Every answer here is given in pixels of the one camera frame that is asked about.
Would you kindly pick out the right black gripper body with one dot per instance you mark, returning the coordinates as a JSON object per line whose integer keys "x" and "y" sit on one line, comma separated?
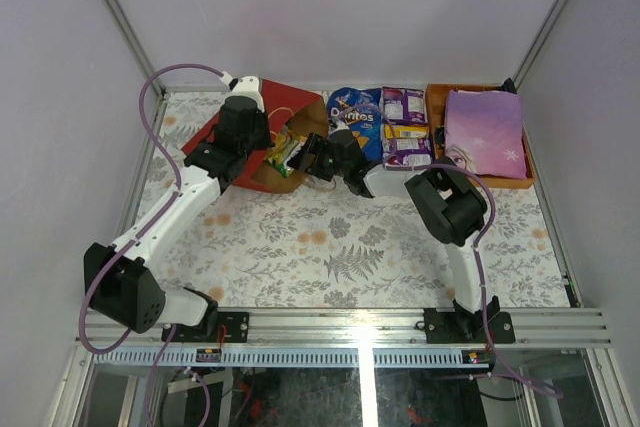
{"x": 326, "y": 166}

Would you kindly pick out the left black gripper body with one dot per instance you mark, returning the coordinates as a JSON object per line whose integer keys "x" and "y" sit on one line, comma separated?
{"x": 256, "y": 136}

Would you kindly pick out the green yellow candy packet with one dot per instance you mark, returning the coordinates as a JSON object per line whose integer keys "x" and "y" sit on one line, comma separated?
{"x": 286, "y": 143}

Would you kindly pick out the blue chips bag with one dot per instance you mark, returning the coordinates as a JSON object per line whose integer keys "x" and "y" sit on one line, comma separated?
{"x": 365, "y": 121}

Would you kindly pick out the yellow candy bar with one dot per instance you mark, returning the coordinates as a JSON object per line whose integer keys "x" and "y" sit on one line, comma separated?
{"x": 406, "y": 132}

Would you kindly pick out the purple snack packet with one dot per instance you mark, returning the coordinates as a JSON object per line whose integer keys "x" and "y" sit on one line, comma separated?
{"x": 404, "y": 106}

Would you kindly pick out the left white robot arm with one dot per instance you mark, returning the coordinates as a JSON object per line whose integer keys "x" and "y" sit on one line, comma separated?
{"x": 119, "y": 280}

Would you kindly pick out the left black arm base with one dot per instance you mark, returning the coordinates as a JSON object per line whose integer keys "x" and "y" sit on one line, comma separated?
{"x": 220, "y": 324}

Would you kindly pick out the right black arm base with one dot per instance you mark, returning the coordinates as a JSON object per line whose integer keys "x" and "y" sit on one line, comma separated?
{"x": 450, "y": 327}

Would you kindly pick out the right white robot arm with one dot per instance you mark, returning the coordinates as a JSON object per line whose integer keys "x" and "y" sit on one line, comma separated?
{"x": 456, "y": 207}

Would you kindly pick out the purple Frozen cloth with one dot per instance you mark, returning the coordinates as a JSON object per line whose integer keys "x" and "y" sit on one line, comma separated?
{"x": 484, "y": 133}

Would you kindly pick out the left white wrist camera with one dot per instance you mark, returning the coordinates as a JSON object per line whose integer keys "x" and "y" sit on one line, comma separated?
{"x": 247, "y": 86}

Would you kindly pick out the grey slotted cable duct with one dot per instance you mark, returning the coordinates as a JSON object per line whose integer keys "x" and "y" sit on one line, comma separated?
{"x": 290, "y": 357}

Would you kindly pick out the aluminium front rail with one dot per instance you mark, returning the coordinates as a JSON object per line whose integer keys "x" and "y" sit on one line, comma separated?
{"x": 544, "y": 328}

